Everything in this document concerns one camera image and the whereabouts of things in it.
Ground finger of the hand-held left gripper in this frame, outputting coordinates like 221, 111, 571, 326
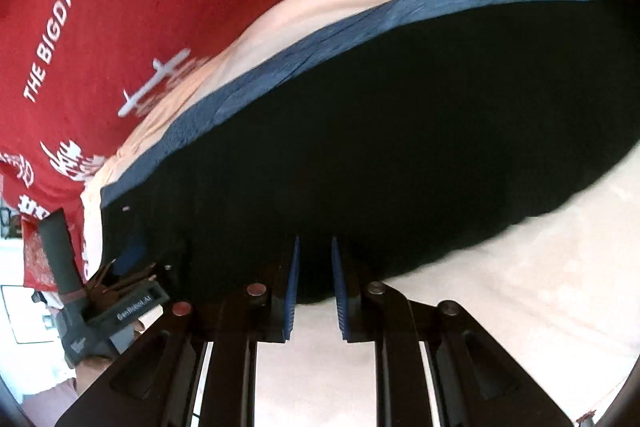
88, 232, 174, 296

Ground black pants with blue waistband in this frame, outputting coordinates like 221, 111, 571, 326
99, 0, 640, 308

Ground peach patterned cloth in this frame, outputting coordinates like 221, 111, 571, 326
79, 0, 640, 427

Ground person's left hand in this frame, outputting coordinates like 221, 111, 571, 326
74, 314, 149, 389

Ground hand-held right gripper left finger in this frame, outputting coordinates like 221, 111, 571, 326
54, 234, 301, 427

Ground person's left forearm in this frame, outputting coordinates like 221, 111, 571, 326
19, 376, 81, 414

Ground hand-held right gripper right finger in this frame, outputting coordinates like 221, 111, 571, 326
330, 235, 574, 427

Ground red patterned bag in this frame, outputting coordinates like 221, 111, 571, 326
21, 217, 67, 293

